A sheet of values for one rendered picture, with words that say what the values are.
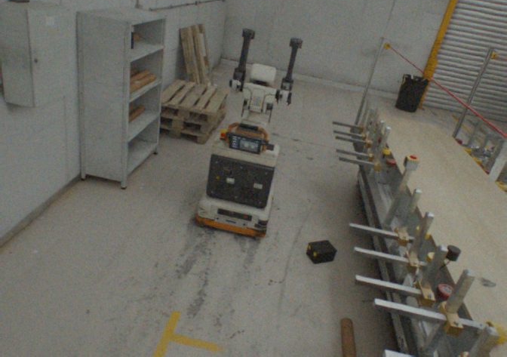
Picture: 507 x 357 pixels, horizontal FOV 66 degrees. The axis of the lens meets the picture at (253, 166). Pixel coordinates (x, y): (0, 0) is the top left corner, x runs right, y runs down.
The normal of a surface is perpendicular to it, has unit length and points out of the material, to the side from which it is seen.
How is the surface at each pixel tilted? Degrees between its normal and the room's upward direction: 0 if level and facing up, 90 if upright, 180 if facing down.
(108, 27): 90
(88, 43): 90
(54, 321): 0
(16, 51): 90
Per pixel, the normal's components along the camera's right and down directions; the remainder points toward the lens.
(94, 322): 0.17, -0.88
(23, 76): -0.14, 0.42
